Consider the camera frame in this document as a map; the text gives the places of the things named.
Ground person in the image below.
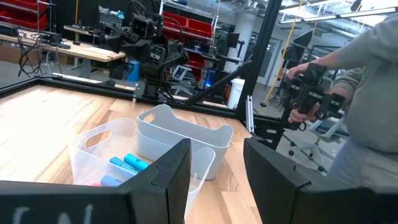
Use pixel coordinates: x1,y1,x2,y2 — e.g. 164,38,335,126
287,12,398,189

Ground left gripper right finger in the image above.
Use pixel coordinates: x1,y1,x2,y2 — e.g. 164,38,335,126
243,138,398,224

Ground red storage bins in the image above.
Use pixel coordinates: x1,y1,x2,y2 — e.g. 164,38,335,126
161,11,215,41
0,0,50,32

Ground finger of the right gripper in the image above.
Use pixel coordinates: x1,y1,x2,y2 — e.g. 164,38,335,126
104,33,126,54
167,43,190,68

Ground cyan Sharpie marker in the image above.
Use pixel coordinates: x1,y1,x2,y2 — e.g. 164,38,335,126
123,153,150,172

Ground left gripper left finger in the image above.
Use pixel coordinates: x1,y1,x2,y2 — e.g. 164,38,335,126
0,139,192,224

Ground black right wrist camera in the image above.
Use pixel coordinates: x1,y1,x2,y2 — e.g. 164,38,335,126
132,14,156,40

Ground black metal frame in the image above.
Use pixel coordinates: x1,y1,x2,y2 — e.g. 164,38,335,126
0,0,299,150

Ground clear plastic bin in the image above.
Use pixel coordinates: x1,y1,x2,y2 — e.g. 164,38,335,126
68,117,216,220

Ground silver metal bracket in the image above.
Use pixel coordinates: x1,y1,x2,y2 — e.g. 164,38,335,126
244,95,255,134

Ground thick blue marker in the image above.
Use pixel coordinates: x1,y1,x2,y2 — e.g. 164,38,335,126
99,174,124,187

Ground white office chair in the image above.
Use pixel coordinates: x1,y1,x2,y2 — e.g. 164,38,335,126
287,76,351,174

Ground light blue marker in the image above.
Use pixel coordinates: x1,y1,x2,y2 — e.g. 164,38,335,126
109,156,139,175

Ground light grey plastic bin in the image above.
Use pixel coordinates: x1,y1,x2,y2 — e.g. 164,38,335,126
136,104,234,180

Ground wooden workbench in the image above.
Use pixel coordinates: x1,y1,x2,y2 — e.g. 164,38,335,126
0,24,134,78

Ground blue barrel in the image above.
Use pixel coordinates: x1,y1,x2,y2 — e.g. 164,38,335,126
126,58,141,82

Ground white bucket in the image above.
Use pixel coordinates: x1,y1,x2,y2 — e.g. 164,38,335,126
226,78,245,110

